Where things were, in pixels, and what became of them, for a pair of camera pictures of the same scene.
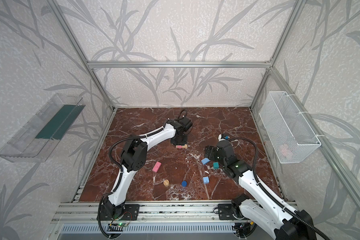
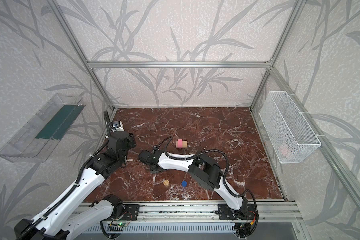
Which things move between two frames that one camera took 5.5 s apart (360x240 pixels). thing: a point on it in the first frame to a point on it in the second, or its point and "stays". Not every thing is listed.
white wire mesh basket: [289, 134] stays
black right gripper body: [210, 153] to [142, 156]
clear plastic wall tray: [34, 142] stays
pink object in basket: [284, 150] stays
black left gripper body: [177, 140] to [108, 126]
